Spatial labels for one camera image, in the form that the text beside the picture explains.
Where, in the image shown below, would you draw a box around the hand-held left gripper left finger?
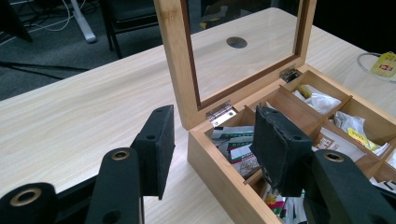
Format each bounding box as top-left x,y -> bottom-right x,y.
130,105 -> 176,201

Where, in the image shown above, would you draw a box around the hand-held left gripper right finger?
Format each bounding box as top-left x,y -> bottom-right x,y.
249,105 -> 314,198

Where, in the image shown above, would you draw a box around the wooden tea box glass lid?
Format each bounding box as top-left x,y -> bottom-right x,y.
153,0 -> 396,224

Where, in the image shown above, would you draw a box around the tea bag yellow red tag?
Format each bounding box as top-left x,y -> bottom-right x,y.
370,50 -> 396,78

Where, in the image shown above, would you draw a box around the pile of tea sachets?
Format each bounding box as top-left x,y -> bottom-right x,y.
209,83 -> 396,224

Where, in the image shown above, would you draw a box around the white tea bag yellow tag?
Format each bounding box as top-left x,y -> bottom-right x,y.
333,110 -> 390,157

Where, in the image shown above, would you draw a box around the black folding chair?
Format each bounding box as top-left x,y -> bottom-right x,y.
98,0 -> 161,60

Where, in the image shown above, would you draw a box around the black stand hazard-striped base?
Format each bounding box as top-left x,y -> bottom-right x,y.
199,4 -> 239,31

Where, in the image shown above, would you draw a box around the black stand leg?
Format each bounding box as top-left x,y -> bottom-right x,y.
0,0 -> 34,43

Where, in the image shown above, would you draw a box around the black table cable grommet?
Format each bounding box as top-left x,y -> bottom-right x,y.
226,36 -> 248,49

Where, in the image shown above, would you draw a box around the black floor cable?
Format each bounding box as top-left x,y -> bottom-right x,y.
0,60 -> 92,81

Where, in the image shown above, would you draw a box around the white table frame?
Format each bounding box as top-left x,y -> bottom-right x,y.
68,0 -> 98,44

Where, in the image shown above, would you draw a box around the white floor cable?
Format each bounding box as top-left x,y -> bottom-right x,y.
0,0 -> 75,43

